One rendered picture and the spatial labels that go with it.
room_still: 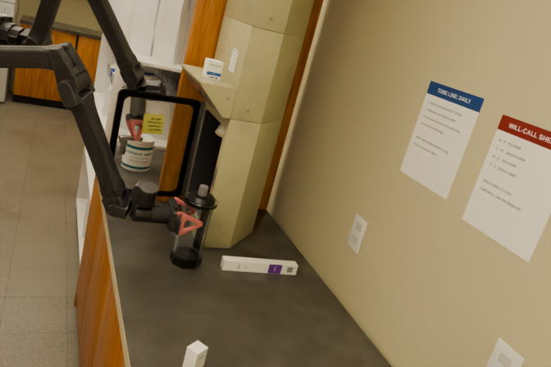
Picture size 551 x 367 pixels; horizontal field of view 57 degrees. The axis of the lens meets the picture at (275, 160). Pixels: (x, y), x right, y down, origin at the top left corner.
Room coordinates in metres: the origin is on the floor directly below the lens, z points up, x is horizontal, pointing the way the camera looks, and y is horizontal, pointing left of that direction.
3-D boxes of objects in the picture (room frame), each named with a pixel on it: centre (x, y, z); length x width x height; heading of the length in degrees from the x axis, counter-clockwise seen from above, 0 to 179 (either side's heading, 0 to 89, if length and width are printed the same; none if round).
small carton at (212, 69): (1.67, 0.28, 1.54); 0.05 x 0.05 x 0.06; 26
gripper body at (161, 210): (1.42, 0.29, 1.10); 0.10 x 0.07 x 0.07; 27
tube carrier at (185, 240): (1.47, 0.20, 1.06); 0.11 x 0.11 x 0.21
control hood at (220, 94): (1.71, 0.30, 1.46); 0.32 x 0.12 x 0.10; 26
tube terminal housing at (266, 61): (1.79, 0.14, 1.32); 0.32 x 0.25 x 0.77; 26
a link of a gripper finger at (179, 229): (1.42, 0.21, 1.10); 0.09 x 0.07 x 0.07; 117
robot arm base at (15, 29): (1.81, 1.05, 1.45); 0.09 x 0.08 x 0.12; 0
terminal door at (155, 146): (1.78, 0.46, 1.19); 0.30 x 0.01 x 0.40; 122
